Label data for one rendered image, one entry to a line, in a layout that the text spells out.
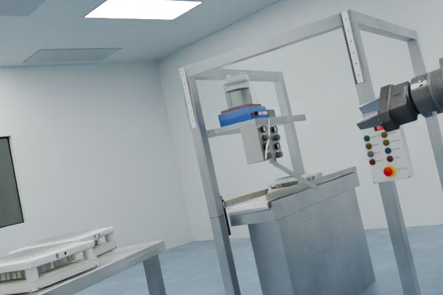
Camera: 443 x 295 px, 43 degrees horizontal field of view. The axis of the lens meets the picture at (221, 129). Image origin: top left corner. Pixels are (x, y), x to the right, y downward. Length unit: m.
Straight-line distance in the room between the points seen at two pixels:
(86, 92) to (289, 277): 5.67
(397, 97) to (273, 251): 2.07
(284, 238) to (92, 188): 5.21
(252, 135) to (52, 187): 5.15
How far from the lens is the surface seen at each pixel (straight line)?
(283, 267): 3.20
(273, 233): 3.18
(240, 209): 3.11
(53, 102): 8.07
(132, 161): 8.48
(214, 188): 3.11
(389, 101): 1.24
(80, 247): 1.53
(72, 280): 1.46
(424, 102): 1.20
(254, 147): 2.99
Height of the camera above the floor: 1.02
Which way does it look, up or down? 4 degrees up
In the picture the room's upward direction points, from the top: 12 degrees counter-clockwise
